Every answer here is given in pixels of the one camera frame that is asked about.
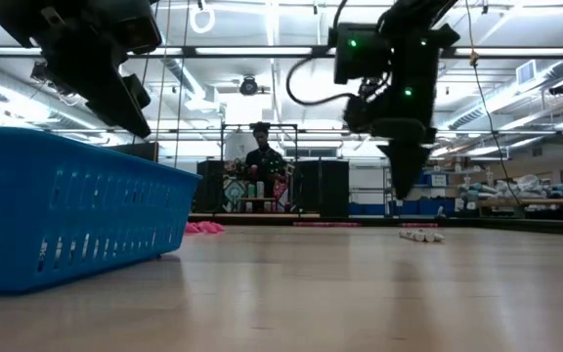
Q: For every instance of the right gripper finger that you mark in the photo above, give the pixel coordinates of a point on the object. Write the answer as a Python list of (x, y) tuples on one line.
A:
[(404, 166)]

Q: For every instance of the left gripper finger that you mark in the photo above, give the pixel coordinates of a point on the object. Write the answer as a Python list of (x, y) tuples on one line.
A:
[(137, 93), (115, 107)]

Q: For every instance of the dark magenta crayon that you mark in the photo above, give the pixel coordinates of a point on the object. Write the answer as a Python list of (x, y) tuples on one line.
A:
[(419, 225), (311, 224)]

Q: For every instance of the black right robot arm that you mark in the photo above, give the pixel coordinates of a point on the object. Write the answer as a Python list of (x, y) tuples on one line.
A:
[(408, 29)]

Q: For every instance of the shelf with blue bins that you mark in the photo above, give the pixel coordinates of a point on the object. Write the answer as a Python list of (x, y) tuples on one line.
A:
[(433, 193)]

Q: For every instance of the dark rectangular panel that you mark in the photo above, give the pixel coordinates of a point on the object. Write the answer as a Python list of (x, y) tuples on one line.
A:
[(140, 151)]

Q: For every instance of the black cabinet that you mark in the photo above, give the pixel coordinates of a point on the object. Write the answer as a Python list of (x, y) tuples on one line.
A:
[(330, 188), (208, 188)]

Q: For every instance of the blue plastic basket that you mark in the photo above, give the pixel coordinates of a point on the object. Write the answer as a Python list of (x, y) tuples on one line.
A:
[(66, 205)]

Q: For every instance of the cluttered workbench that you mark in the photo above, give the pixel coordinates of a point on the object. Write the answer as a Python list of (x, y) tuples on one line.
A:
[(531, 193)]

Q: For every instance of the ceiling air vent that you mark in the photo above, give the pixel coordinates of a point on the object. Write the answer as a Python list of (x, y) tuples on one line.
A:
[(526, 72)]

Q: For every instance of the colourful patterned banner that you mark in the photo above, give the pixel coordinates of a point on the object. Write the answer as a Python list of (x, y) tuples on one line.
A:
[(232, 193)]

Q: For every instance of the person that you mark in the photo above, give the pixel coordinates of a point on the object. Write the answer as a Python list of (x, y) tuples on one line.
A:
[(264, 161)]

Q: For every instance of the small pink piece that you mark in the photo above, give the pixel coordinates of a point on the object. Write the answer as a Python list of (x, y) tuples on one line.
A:
[(207, 227), (192, 228), (218, 227)]

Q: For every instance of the small table with cups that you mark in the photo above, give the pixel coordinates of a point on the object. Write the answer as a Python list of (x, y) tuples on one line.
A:
[(257, 201)]

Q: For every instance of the black ceiling fixture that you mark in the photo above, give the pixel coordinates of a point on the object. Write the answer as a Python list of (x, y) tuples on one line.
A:
[(560, 89)]

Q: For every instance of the round black ceiling camera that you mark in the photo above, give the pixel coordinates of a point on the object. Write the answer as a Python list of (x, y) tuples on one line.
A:
[(248, 85)]

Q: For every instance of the thin black gantry frame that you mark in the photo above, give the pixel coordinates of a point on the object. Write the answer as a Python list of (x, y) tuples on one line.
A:
[(281, 125)]

